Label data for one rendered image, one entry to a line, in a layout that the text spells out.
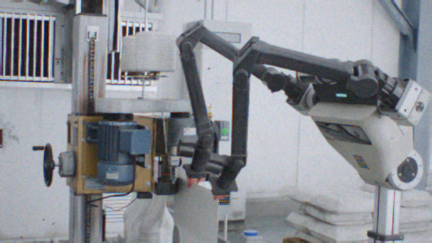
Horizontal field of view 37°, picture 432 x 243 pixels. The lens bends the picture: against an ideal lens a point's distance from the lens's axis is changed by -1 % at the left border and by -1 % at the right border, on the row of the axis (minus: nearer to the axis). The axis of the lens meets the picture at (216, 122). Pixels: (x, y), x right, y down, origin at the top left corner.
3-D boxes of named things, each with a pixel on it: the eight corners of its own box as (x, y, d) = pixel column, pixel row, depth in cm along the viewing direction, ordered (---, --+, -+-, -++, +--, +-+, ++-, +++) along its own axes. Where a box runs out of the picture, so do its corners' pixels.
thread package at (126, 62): (157, 73, 276) (158, 35, 276) (124, 72, 271) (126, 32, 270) (146, 73, 290) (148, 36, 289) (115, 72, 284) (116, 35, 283)
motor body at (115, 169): (140, 186, 248) (143, 121, 247) (101, 187, 242) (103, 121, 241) (129, 180, 262) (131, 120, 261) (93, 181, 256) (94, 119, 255)
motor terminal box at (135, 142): (151, 160, 246) (152, 129, 246) (131, 161, 238) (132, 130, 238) (137, 158, 251) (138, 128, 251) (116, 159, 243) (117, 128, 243)
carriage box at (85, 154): (154, 191, 271) (157, 117, 270) (74, 194, 258) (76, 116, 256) (137, 183, 294) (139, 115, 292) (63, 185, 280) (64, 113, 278)
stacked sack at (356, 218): (375, 226, 533) (376, 210, 532) (329, 228, 520) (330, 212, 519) (337, 211, 596) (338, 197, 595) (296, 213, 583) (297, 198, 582)
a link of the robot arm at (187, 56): (193, 40, 237) (188, 34, 247) (178, 44, 236) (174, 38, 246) (216, 144, 254) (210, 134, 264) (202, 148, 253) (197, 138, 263)
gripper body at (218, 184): (207, 179, 237) (213, 167, 232) (232, 179, 241) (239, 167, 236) (212, 194, 233) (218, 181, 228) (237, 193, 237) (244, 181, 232)
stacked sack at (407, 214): (453, 223, 561) (455, 206, 560) (392, 227, 534) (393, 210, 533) (419, 213, 601) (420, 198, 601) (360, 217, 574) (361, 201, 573)
